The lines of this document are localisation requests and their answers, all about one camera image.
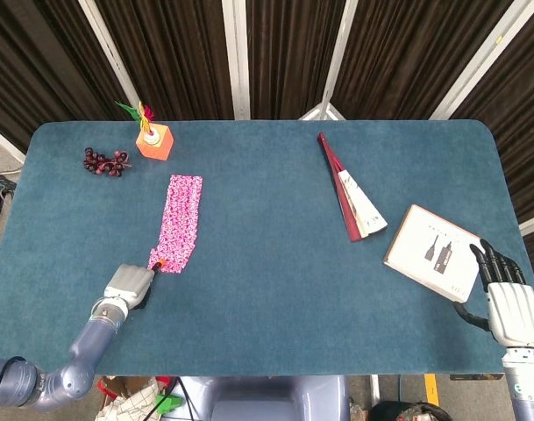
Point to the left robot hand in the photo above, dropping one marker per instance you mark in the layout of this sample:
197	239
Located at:
128	283

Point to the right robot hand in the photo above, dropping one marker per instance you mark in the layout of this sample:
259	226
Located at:
510	307

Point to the pink patterned cloth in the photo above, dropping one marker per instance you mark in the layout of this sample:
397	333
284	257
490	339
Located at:
179	221

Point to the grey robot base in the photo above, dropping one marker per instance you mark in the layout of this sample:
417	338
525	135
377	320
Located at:
275	399

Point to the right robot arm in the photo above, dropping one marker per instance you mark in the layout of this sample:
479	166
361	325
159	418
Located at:
527	383

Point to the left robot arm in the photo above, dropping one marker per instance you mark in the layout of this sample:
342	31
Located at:
60	364

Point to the white book with bottle print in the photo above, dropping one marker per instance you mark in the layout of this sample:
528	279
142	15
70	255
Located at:
433	252

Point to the cardboard box with checkered cloth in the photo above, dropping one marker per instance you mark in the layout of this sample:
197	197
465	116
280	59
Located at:
128	399

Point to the dark red grape bunch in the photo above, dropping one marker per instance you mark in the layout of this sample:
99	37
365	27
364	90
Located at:
105	162

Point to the green plastic object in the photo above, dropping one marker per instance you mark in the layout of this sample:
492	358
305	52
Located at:
169	402

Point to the blue felt table mat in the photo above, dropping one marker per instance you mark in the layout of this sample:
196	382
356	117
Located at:
266	263

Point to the orange cube vase with flowers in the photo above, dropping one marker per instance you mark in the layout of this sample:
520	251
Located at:
152	138

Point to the black red bag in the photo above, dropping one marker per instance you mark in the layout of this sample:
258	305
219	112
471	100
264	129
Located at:
407	412

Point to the red folding fan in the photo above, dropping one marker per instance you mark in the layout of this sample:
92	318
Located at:
352	193

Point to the white metal stand foot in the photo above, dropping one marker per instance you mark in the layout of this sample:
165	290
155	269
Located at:
322	113

